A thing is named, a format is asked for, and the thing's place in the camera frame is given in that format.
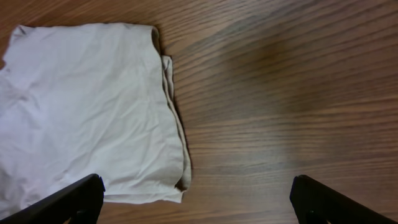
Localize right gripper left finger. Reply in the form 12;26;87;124
1;174;105;224

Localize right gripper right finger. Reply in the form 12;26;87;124
289;175;397;224

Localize beige shorts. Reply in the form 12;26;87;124
1;23;192;218

